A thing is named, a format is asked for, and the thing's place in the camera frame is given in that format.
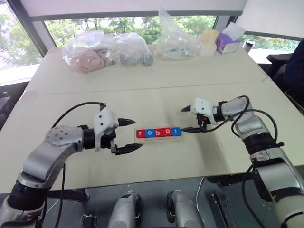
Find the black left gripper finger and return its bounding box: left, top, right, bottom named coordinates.
left=117, top=118, right=136, bottom=127
left=114, top=143, right=144, bottom=156

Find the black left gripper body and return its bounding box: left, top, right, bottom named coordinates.
left=100, top=132, right=119, bottom=155

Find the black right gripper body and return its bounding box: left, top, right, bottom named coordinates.
left=196, top=113, right=211, bottom=133

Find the wooden letter tray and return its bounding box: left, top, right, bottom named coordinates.
left=134, top=126, right=184, bottom=143

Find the grey rounded robot housing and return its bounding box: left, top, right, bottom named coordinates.
left=110, top=190, right=143, bottom=228
left=166, top=190, right=205, bottom=228

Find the white plastic container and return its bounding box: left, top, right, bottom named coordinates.
left=198, top=42, right=218, bottom=57

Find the clear bag with small items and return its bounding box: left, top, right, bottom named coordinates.
left=155, top=7, right=199, bottom=61

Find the plastic bag with grey plush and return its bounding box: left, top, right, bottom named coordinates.
left=106, top=31, right=154, bottom=67

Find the plastic bag with pink plush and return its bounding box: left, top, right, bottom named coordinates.
left=61, top=30, right=117, bottom=75

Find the yellow plastic cup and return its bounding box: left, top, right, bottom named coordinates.
left=201, top=29, right=219, bottom=46

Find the purple tissue box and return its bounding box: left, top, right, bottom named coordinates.
left=215, top=21, right=247, bottom=55

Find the black flat bar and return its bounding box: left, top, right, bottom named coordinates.
left=209, top=192, right=236, bottom=228

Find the black office chair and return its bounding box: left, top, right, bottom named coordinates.
left=266, top=53, right=294, bottom=83

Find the dark maroon chair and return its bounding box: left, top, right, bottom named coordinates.
left=284, top=87, right=304, bottom=108

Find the person in dark clothing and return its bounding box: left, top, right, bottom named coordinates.
left=285, top=39, right=304, bottom=96

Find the black chair by window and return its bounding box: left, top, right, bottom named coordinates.
left=0, top=82, right=30, bottom=131

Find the wide white roller blind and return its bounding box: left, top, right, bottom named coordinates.
left=20, top=0, right=248, bottom=18

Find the narrow white roller blind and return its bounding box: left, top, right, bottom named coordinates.
left=237, top=0, right=304, bottom=39

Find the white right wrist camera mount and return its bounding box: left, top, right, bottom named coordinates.
left=191, top=97, right=218, bottom=126

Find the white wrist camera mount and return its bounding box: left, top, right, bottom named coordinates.
left=93, top=107, right=119, bottom=152
left=191, top=97, right=218, bottom=126

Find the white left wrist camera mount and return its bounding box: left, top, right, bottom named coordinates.
left=93, top=107, right=119, bottom=152

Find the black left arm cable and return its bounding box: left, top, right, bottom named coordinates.
left=50, top=102, right=107, bottom=228

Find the black table frame bar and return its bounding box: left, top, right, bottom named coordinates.
left=47, top=188, right=91, bottom=203
left=205, top=174, right=253, bottom=189

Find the thin white cable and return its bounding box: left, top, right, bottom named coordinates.
left=195, top=177, right=206, bottom=215

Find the small black metal bracket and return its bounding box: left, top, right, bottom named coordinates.
left=80, top=213, right=98, bottom=228

